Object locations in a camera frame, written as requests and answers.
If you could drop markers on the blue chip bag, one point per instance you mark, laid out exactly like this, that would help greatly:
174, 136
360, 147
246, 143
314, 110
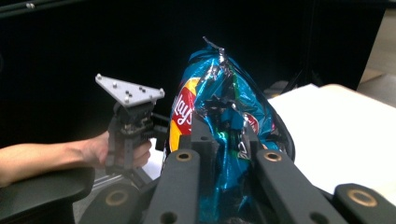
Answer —
214, 93

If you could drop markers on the dark metal frame bar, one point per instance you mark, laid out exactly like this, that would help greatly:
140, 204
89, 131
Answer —
31, 5

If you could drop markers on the black curtain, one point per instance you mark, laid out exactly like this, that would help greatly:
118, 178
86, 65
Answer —
62, 46

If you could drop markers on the aluminium floor rail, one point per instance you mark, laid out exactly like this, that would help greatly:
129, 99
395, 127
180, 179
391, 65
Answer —
106, 182

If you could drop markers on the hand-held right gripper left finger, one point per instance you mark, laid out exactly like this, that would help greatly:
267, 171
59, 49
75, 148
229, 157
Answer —
202, 140

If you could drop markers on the dark grey rounded pad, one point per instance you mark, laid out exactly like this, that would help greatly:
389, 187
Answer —
40, 193

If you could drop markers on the light wooden table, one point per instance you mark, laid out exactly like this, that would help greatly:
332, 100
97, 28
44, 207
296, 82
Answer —
358, 95

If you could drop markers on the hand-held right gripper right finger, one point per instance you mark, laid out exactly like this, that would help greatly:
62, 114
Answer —
252, 141

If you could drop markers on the white table cover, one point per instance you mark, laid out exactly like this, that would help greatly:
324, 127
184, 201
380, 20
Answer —
336, 140

